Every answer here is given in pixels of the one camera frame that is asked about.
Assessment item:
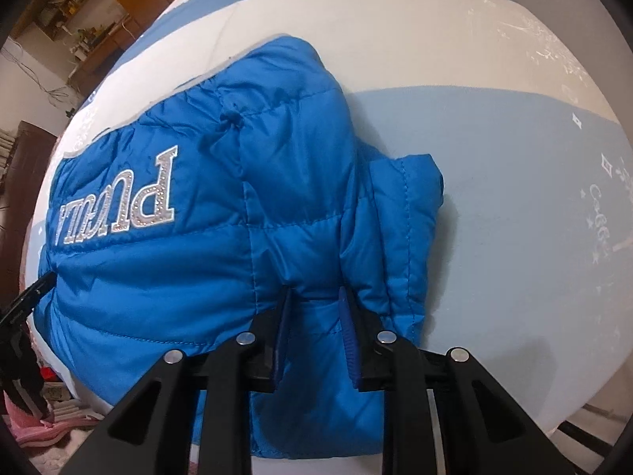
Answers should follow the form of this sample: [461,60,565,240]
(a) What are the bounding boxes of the wooden bookshelf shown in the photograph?
[10,0,124,60]

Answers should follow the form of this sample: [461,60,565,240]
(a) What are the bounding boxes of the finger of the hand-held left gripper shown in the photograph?
[0,270,58,326]

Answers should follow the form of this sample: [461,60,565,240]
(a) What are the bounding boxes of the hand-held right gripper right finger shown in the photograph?
[338,289,570,475]

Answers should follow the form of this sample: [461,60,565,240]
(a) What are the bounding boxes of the blue and white printed bedsheet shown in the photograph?
[20,0,633,456]

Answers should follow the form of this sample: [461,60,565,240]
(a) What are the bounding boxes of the wall cables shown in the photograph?
[5,42,82,117]

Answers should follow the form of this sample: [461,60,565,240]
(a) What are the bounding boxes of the pink cloth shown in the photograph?
[2,391,107,448]

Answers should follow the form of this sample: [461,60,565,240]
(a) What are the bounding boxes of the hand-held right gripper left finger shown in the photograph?
[64,289,294,475]

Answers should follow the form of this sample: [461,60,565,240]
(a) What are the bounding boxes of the blue puffer jacket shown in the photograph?
[30,34,445,459]

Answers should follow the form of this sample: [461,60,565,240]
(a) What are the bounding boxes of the dark wooden cabinet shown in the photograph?
[0,120,61,278]

